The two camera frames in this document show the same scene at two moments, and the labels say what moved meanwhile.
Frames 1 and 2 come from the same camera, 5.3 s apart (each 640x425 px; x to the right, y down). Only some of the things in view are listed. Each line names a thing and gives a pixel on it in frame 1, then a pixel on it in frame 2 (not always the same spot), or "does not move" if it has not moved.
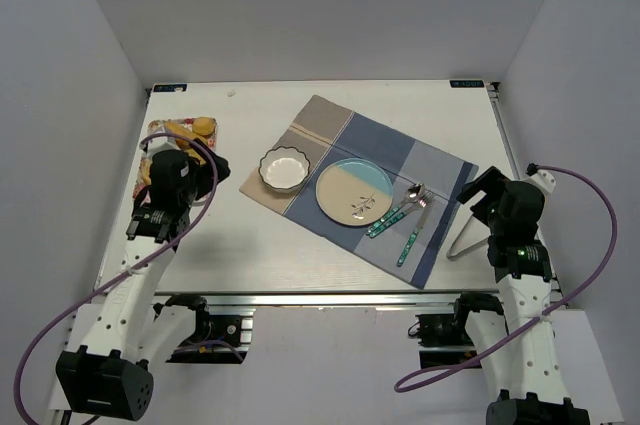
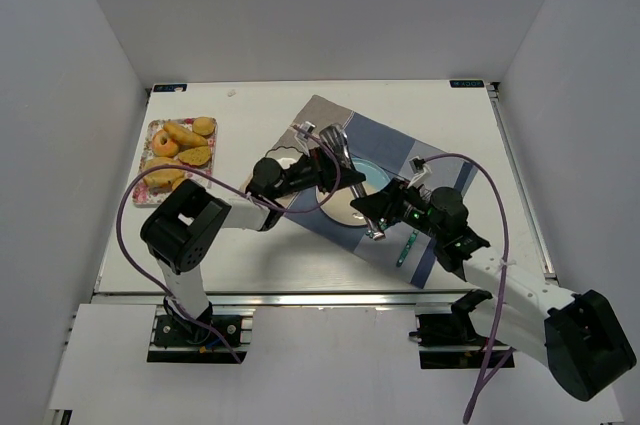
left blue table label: (171, 88) does not move
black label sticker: (466, 84) does not move
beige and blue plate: (354, 191) does not move
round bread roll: (204, 126) does not move
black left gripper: (209, 171) -> (327, 174)
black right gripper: (480, 187) -> (391, 205)
